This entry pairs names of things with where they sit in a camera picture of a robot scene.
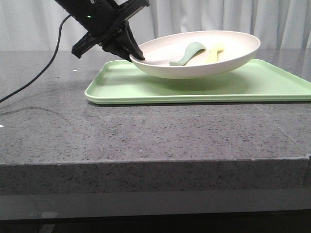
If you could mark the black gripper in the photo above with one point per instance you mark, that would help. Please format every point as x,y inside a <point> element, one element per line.
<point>107,26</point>

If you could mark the beige round plate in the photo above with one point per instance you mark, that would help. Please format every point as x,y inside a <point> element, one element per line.
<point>239,49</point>

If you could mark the yellow plastic fork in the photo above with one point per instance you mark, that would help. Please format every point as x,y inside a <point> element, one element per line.
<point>213,53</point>

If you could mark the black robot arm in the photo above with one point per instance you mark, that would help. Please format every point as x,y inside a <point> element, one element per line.
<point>107,25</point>

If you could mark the light green tray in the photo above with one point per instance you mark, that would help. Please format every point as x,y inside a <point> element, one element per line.
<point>120,82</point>

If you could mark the mint green spoon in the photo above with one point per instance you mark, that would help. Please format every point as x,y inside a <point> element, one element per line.
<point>190,51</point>

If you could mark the grey curtain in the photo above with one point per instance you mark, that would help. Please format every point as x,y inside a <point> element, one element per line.
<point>27,25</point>

